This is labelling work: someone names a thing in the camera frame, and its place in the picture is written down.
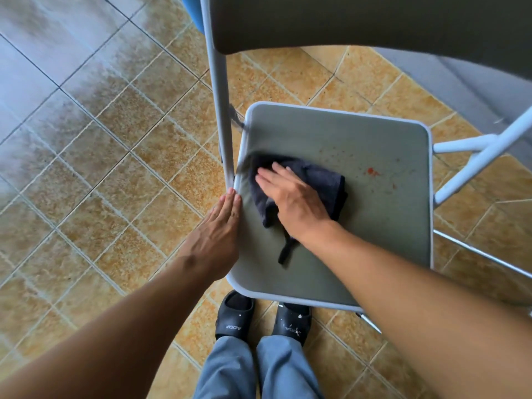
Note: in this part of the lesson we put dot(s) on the person's left hand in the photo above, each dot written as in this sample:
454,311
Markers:
216,240

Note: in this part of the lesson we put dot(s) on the person's right hand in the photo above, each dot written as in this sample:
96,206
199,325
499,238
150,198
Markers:
301,207

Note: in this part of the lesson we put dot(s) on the person's right fingers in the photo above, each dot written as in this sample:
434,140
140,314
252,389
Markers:
276,182

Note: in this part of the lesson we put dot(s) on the person's left fingers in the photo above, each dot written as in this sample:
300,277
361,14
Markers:
228,205

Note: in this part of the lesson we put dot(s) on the dark grey cloth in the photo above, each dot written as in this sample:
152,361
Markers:
325,182

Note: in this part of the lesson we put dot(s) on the grey folding chair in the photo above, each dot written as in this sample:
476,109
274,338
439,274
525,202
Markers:
357,245

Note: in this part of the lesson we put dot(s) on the person's right forearm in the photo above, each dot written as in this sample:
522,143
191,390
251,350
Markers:
415,311

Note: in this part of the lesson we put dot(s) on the person's left forearm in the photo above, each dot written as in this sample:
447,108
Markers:
112,340

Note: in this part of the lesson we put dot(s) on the black slipper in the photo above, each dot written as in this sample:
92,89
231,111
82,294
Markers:
291,326
233,317

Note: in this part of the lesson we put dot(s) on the grey trousers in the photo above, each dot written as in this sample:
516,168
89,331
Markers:
249,373

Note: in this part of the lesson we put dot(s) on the blue plastic object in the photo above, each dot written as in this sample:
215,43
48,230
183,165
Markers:
193,10

